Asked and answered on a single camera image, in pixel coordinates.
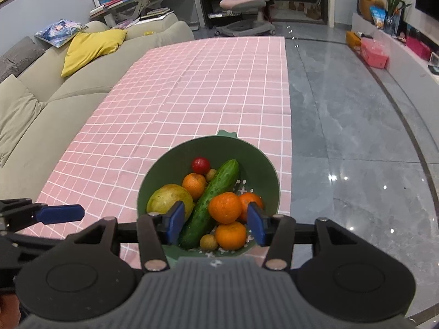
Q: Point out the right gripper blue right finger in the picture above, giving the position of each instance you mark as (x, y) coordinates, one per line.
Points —
(276, 232)

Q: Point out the beige sofa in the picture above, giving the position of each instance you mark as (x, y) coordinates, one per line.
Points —
(42, 112)

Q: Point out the potted green plant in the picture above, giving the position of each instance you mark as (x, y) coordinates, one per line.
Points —
(393, 8)

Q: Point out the pink checked tablecloth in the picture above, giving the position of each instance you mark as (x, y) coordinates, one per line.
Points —
(237, 87)

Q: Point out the blue patterned cushion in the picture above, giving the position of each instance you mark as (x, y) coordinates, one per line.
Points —
(59, 33)

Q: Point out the person's left hand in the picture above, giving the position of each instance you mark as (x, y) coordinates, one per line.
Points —
(10, 313)

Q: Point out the pink office chair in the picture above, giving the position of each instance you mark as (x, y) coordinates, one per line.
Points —
(246, 27)

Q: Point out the yellow box on floor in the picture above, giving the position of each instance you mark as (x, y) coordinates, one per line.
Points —
(352, 40)

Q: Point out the green colander bowl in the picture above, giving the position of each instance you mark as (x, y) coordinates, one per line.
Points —
(240, 167)

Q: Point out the golden round vase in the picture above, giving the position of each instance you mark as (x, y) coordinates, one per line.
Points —
(363, 8)

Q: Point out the pink storage box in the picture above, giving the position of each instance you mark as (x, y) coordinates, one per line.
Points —
(374, 53)

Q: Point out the yellow cushion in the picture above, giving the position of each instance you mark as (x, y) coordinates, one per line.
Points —
(86, 47)

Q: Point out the grey sofa blanket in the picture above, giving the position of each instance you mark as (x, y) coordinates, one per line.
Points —
(19, 57)

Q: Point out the magenta box on console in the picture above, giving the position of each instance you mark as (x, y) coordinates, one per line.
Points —
(419, 48)

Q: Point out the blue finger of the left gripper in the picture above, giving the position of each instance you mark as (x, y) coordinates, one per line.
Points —
(60, 214)

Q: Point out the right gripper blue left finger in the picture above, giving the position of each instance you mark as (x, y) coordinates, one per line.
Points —
(155, 230)

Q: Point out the blue snack bag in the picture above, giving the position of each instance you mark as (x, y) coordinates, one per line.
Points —
(378, 16)

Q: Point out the white tv console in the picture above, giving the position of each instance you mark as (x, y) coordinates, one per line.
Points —
(404, 65)

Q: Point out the red cherry tomato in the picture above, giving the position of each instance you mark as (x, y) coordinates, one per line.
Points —
(200, 165)

